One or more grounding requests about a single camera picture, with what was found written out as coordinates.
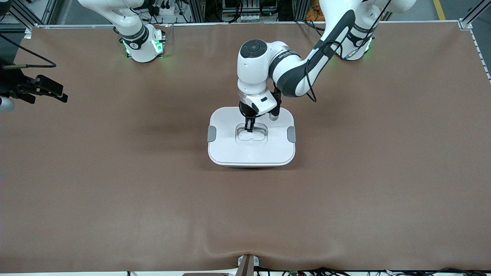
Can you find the orange snack bags pile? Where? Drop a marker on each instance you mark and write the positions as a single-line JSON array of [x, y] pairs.
[[312, 13]]

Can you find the pink translucent plastic box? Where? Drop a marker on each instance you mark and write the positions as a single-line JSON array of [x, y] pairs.
[[251, 167]]

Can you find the white power strip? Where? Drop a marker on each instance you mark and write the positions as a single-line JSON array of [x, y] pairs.
[[165, 10]]

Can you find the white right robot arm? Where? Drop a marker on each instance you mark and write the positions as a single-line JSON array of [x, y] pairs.
[[134, 42]]

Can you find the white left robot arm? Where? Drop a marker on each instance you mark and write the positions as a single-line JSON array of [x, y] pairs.
[[251, 73]]

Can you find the white box lid grey latches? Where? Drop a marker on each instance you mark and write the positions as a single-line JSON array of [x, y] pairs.
[[230, 149]]

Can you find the aluminium frame post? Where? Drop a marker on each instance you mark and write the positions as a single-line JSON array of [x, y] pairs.
[[195, 9], [299, 9]]

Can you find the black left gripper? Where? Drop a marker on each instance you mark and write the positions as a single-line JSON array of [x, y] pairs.
[[246, 110]]

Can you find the white connector strip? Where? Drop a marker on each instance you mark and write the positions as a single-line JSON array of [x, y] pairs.
[[251, 18]]

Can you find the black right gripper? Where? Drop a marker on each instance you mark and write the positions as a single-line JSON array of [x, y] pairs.
[[11, 82]]

